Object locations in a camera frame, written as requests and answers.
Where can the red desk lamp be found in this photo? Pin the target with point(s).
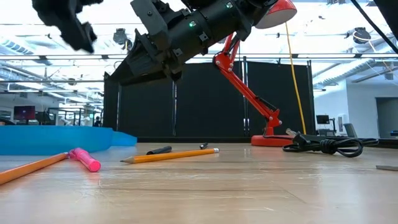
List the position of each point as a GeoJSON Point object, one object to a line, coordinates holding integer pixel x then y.
{"type": "Point", "coordinates": [248, 93]}

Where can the blue plastic supply box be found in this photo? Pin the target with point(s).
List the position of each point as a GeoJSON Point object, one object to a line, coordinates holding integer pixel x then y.
{"type": "Point", "coordinates": [46, 140]}

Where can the pink highlighter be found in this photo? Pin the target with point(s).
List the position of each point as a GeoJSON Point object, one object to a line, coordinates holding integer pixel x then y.
{"type": "Point", "coordinates": [88, 161]}

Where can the orange pencil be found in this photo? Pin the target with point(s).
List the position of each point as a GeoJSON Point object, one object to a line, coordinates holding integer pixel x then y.
{"type": "Point", "coordinates": [31, 168]}
{"type": "Point", "coordinates": [168, 155]}

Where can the dark computer monitor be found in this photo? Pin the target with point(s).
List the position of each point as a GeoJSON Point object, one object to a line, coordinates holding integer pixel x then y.
{"type": "Point", "coordinates": [24, 113]}

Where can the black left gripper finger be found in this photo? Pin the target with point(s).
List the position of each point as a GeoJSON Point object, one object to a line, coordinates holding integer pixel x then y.
{"type": "Point", "coordinates": [81, 35]}

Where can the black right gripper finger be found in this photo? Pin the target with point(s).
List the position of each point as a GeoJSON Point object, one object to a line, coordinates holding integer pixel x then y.
{"type": "Point", "coordinates": [133, 74]}

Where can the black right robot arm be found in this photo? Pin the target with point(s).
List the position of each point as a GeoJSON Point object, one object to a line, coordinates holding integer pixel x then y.
{"type": "Point", "coordinates": [230, 18]}

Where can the long ceiling light strip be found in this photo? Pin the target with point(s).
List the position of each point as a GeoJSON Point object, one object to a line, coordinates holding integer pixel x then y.
{"type": "Point", "coordinates": [326, 56]}

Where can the black ceiling fixture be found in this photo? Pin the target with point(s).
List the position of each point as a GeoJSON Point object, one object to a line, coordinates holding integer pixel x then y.
{"type": "Point", "coordinates": [361, 35]}
{"type": "Point", "coordinates": [119, 36]}

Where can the person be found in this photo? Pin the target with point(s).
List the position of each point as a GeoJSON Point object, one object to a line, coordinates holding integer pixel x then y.
{"type": "Point", "coordinates": [97, 122]}

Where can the small black monitor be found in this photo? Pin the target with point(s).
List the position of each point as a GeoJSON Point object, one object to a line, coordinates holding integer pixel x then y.
{"type": "Point", "coordinates": [322, 119]}

